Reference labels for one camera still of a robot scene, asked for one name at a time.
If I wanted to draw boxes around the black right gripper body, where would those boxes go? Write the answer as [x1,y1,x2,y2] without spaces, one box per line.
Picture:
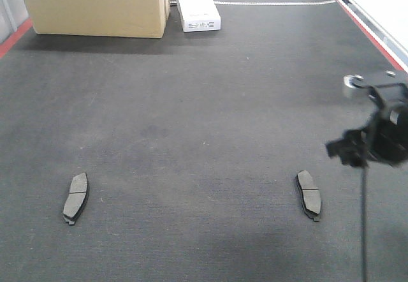
[326,70,407,167]

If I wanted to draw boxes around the grey brake pad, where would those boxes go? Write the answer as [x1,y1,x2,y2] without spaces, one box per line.
[62,172,89,225]
[296,170,323,221]

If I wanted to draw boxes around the black conveyor belt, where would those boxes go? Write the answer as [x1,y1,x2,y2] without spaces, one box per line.
[1,0,394,281]

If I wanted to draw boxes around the white long box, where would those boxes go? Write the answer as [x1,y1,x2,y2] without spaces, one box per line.
[176,0,221,33]

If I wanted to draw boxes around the brown cardboard box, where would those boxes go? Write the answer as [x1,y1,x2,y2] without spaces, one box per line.
[24,0,170,38]

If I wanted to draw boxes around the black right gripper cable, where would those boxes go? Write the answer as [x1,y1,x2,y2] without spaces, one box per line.
[359,163,369,282]

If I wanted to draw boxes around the red conveyor frame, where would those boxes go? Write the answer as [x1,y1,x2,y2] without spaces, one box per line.
[1,0,407,71]

